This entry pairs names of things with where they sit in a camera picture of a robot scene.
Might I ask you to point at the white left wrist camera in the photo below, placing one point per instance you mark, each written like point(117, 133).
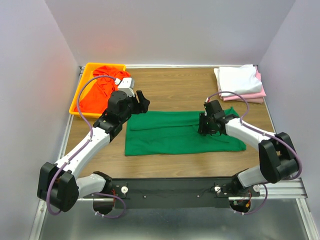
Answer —
point(127, 85)

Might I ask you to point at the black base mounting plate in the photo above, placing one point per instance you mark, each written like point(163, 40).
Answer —
point(179, 192)

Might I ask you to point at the green t shirt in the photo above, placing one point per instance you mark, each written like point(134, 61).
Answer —
point(174, 133)

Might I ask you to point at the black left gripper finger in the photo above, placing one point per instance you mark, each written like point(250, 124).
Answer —
point(144, 103)
point(138, 106)

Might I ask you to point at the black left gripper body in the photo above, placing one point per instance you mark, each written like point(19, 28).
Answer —
point(131, 108)

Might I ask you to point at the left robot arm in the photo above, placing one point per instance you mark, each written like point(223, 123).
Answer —
point(59, 184)

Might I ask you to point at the pink folded t shirt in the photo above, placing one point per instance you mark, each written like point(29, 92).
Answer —
point(257, 98)

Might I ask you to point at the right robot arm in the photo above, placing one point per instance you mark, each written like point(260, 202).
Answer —
point(278, 159)

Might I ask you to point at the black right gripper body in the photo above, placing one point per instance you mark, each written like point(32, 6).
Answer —
point(210, 128)

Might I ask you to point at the white folded t shirt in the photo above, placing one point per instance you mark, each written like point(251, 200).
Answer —
point(240, 80)

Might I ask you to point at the orange t shirt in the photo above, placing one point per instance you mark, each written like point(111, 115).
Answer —
point(96, 99)

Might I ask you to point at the aluminium frame rail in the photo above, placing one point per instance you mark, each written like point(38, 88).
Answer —
point(292, 189)

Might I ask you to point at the yellow plastic bin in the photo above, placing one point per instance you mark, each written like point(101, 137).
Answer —
point(82, 90)

